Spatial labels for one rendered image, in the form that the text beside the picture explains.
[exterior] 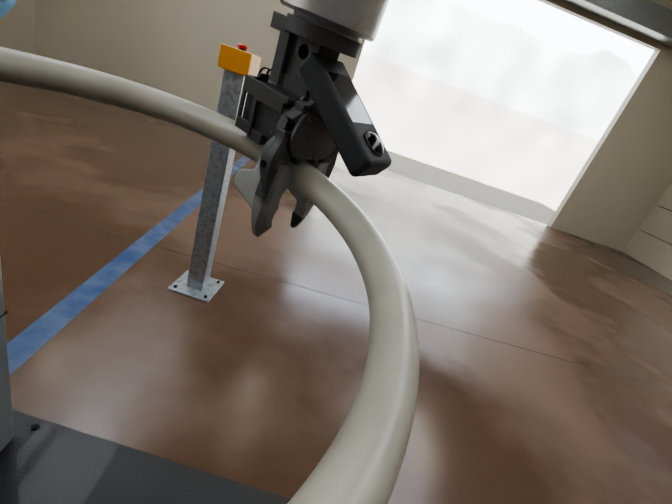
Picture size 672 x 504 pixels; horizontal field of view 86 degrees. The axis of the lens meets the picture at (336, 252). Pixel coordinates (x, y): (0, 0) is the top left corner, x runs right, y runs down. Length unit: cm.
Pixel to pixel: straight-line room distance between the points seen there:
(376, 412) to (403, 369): 3
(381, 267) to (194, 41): 654
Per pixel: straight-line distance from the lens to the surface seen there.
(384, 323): 22
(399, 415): 18
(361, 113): 36
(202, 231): 173
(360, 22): 35
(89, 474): 126
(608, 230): 861
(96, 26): 735
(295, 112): 35
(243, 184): 40
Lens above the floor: 108
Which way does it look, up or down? 24 degrees down
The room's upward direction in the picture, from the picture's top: 20 degrees clockwise
